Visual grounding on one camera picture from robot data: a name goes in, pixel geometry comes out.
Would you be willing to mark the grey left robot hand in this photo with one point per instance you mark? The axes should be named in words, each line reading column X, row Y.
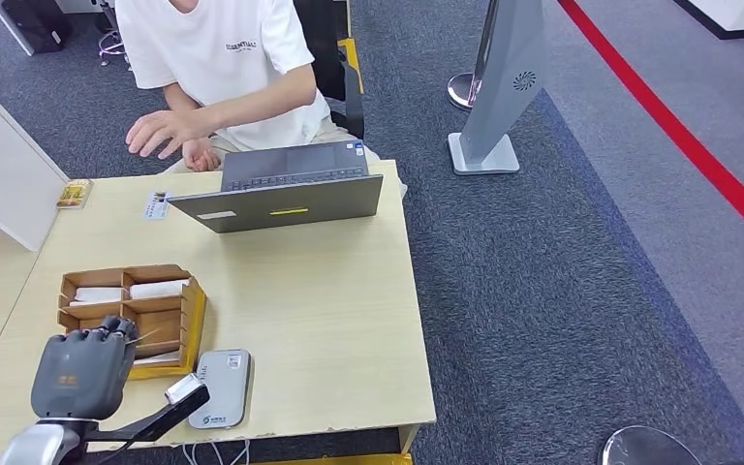
column 80, row 378

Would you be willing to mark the black office chair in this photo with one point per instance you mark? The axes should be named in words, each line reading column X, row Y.
column 333, row 64

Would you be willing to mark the white rolled towel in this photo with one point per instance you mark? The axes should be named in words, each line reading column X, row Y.
column 97, row 295
column 159, row 289

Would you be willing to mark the black bag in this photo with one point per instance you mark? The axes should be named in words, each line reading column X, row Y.
column 35, row 25

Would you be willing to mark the small yellow card pack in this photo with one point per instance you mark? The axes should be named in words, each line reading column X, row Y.
column 75, row 194

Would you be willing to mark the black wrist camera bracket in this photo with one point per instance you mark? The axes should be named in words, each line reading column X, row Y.
column 147, row 423

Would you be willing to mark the white cabinet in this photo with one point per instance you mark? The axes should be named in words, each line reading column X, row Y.
column 6, row 173

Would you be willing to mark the grey card reader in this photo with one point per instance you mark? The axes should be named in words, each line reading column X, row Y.
column 224, row 391

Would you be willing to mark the chrome stool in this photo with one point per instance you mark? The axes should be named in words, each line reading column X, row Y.
column 107, row 45

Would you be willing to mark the person's right hand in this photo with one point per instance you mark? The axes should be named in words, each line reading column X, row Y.
column 204, row 156

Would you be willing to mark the person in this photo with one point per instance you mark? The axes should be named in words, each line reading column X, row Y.
column 231, row 64

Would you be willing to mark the round chrome base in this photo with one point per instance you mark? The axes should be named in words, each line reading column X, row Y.
column 648, row 449

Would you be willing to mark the white platform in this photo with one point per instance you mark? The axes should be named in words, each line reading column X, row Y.
column 738, row 13

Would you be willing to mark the yellow box under desk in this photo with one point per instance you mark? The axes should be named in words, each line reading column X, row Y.
column 333, row 460

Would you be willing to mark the printed room key card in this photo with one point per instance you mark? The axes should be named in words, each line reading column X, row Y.
column 144, row 338
column 157, row 359

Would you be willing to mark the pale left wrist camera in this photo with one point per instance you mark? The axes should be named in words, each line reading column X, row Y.
column 183, row 389

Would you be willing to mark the person's left hand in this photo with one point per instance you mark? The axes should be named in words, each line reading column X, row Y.
column 157, row 131

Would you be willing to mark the white ID card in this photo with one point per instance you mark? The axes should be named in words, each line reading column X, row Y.
column 156, row 207

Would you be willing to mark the wooden card organizer box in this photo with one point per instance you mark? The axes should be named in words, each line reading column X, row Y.
column 160, row 321

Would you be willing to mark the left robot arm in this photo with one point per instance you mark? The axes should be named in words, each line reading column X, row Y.
column 32, row 446

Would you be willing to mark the white slanted panel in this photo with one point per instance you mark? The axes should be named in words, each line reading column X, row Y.
column 9, row 29

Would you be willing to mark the person's left forearm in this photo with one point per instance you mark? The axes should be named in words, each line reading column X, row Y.
column 250, row 106

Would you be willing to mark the yellow metal frame piece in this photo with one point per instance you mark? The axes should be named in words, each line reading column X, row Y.
column 351, row 58

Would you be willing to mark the grey kiosk stand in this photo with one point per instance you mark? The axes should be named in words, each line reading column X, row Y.
column 503, row 83

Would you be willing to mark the grey laptop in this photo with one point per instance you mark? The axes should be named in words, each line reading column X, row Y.
column 282, row 205

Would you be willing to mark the chrome stanchion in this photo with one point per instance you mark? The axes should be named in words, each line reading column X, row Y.
column 458, row 90

